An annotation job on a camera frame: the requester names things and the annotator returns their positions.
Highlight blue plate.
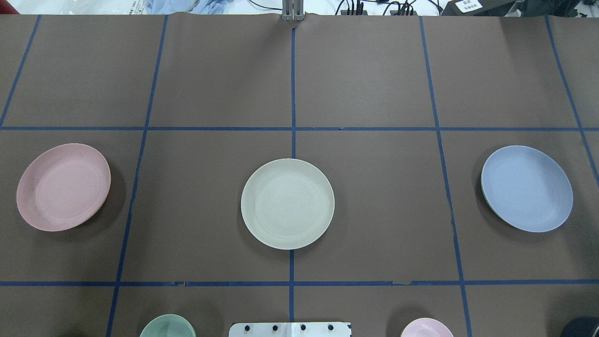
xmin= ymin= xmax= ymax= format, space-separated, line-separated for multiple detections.
xmin=481 ymin=145 xmax=574 ymax=233

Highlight pink plate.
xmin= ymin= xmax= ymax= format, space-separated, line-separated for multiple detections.
xmin=16 ymin=143 xmax=112 ymax=232

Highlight beige plate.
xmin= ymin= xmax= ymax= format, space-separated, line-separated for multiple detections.
xmin=240 ymin=158 xmax=336 ymax=251

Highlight black power strip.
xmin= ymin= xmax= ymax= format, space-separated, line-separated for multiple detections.
xmin=335 ymin=0 xmax=417 ymax=16

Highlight pink bowl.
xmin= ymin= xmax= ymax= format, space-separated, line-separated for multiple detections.
xmin=400 ymin=317 xmax=453 ymax=337

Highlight green bowl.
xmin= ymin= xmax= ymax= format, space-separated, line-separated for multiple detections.
xmin=139 ymin=314 xmax=197 ymax=337

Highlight light blue cloth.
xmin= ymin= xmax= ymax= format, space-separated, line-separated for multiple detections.
xmin=144 ymin=0 xmax=227 ymax=15

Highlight black box with label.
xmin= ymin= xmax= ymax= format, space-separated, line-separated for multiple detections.
xmin=440 ymin=0 xmax=525 ymax=17

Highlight dark blue cooking pot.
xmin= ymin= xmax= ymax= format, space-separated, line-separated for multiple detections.
xmin=560 ymin=316 xmax=599 ymax=337

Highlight aluminium frame post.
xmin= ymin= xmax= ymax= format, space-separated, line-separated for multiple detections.
xmin=282 ymin=0 xmax=305 ymax=22

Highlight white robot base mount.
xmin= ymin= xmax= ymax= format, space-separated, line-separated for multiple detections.
xmin=228 ymin=322 xmax=352 ymax=337

